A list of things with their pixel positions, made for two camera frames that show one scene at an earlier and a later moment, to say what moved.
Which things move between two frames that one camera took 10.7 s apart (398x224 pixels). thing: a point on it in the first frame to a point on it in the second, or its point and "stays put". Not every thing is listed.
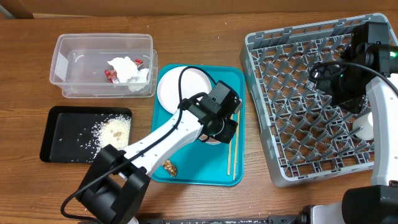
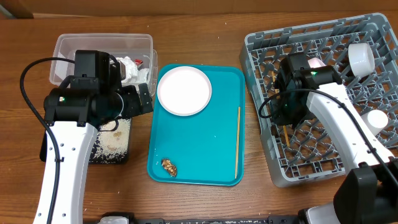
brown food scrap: (171, 168) stays put
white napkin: (128, 72) stays put
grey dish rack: (306, 137) stays put
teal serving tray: (207, 163) stays put
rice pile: (111, 129) stays put
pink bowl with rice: (211, 140) to (316, 63)
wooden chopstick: (237, 143) stays put
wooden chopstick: (229, 155) to (277, 94)
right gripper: (353, 101) to (280, 118)
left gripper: (229, 132) to (134, 107)
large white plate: (194, 84) stays put
